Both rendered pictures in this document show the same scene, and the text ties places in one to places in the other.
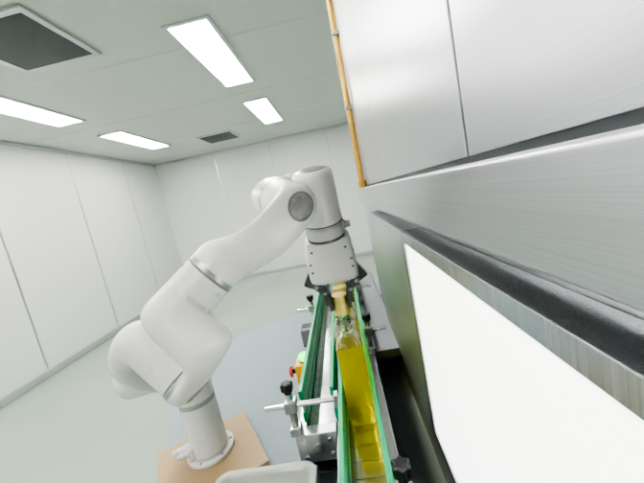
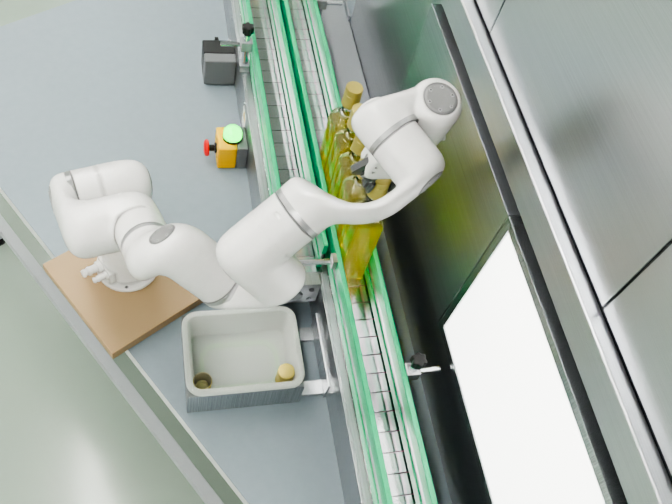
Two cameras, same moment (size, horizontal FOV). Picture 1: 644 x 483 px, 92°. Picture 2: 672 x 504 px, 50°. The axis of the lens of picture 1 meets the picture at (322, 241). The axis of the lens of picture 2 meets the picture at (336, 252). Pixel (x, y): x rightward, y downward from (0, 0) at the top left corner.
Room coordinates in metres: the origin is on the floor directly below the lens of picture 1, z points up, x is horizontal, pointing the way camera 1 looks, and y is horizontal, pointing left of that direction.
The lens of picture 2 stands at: (-0.05, 0.44, 2.12)
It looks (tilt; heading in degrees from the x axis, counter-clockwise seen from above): 55 degrees down; 330
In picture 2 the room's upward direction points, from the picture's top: 19 degrees clockwise
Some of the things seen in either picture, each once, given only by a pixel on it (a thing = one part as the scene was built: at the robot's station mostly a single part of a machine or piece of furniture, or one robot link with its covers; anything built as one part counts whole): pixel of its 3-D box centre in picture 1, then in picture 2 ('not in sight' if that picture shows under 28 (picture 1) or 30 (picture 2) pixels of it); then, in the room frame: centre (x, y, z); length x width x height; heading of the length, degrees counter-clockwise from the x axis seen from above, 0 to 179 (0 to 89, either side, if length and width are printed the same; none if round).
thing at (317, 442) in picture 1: (318, 443); (294, 289); (0.64, 0.10, 0.85); 0.09 x 0.04 x 0.07; 86
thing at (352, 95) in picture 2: not in sight; (352, 95); (0.89, -0.03, 1.14); 0.04 x 0.04 x 0.04
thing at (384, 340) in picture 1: (373, 307); (330, 31); (1.41, -0.17, 0.84); 0.95 x 0.09 x 0.11; 176
